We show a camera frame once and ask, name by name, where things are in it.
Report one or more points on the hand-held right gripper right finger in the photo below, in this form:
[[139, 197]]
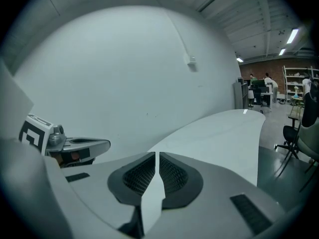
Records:
[[219, 198]]

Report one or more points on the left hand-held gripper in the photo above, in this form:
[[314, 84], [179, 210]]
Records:
[[35, 136]]

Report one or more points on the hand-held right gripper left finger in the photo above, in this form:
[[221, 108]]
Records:
[[99, 183]]

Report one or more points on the person's left hand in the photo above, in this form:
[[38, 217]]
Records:
[[73, 155]]

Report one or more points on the grey cabinet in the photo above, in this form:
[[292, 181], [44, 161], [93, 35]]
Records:
[[240, 93]]

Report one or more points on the desk with monitors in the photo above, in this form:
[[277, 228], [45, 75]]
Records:
[[260, 91]]

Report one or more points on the black office chair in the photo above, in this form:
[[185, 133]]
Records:
[[310, 111]]

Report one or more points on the white shelf rack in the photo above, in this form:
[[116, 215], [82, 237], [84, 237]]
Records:
[[296, 81]]

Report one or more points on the ceiling light panel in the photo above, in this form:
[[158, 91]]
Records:
[[292, 35], [239, 59], [281, 51]]

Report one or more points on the white wall junction box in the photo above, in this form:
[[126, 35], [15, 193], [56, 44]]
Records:
[[190, 61]]

